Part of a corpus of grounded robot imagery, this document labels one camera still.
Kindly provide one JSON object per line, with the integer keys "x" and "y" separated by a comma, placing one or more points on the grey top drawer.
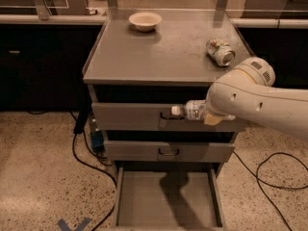
{"x": 154, "y": 117}

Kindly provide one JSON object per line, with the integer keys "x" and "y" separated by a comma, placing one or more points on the white ceramic bowl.
{"x": 145, "y": 21}

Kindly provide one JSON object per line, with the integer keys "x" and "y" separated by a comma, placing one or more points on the blue power box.
{"x": 96, "y": 137}

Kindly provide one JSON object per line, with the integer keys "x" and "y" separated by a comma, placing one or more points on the grey middle drawer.
{"x": 155, "y": 151}

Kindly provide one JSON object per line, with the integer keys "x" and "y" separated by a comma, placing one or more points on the grey drawer cabinet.
{"x": 166, "y": 66}

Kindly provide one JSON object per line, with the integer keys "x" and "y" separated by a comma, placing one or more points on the white horizontal rail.
{"x": 53, "y": 19}

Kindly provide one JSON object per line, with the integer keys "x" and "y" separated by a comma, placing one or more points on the clear plastic water bottle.
{"x": 192, "y": 110}

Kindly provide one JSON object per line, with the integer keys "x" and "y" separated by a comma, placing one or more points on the crushed silver soda can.
{"x": 220, "y": 51}

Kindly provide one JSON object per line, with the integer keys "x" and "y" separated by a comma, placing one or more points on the dark low cabinet left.
{"x": 41, "y": 66}

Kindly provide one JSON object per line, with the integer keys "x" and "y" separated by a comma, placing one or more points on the grey bottom drawer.
{"x": 167, "y": 200}

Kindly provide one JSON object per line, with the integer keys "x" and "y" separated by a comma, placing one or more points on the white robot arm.
{"x": 246, "y": 92}

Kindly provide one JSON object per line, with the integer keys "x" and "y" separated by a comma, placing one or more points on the grey drawer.
{"x": 155, "y": 151}
{"x": 167, "y": 200}
{"x": 154, "y": 117}

